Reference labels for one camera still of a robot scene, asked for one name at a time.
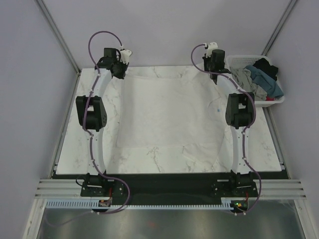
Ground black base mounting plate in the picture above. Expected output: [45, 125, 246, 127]
[80, 172, 258, 205]

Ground grey t-shirt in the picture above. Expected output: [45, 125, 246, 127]
[229, 67, 267, 101]

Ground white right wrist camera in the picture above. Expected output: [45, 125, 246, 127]
[204, 42, 218, 58]

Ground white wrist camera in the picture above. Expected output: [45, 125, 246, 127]
[204, 42, 218, 58]
[120, 49, 132, 65]

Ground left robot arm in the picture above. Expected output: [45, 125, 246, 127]
[75, 47, 132, 175]

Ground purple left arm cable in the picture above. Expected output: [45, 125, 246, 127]
[46, 30, 132, 227]

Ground aluminium rail frame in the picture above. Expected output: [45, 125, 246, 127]
[35, 179, 306, 200]

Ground red garment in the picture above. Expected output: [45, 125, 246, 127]
[266, 96, 276, 101]

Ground white slotted cable duct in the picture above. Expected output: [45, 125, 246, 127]
[45, 199, 247, 210]

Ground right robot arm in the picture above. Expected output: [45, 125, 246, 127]
[202, 49, 256, 175]

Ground white t-shirt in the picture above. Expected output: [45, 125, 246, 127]
[117, 67, 226, 172]

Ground white plastic laundry basket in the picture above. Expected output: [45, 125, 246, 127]
[225, 55, 285, 107]

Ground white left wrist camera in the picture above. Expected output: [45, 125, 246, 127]
[120, 49, 132, 65]

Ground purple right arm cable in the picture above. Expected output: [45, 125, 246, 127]
[190, 44, 261, 216]

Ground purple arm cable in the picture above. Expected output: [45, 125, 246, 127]
[46, 30, 132, 227]
[190, 44, 261, 216]

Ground teal blue t-shirt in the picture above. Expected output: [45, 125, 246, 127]
[245, 65, 284, 99]

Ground black t-shirt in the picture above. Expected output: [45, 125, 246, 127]
[253, 58, 279, 81]

